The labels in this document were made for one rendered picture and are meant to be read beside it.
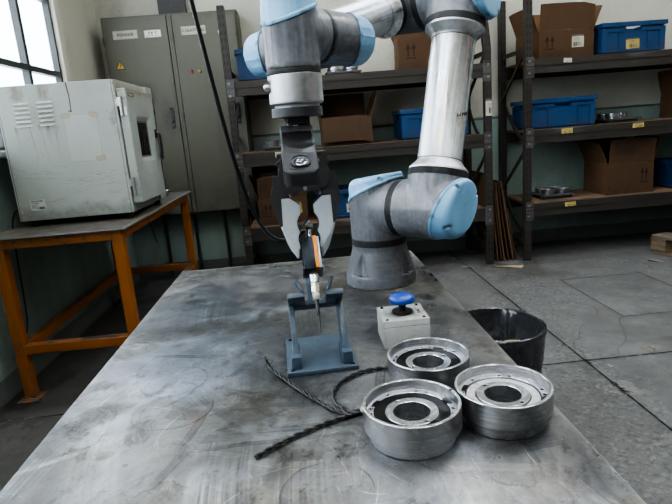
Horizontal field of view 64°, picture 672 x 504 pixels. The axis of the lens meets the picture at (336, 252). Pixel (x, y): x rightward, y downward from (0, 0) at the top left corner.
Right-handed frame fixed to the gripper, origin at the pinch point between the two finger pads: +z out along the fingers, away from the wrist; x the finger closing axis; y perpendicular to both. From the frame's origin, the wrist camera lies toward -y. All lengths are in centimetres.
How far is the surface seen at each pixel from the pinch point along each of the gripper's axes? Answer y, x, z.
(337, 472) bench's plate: -28.9, 0.8, 16.2
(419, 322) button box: -1.7, -15.1, 12.3
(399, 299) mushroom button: 0.2, -12.7, 9.0
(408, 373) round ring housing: -16.8, -9.6, 12.7
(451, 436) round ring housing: -28.7, -11.0, 14.1
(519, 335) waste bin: 101, -79, 62
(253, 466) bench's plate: -26.0, 9.1, 16.3
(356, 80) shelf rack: 319, -60, -48
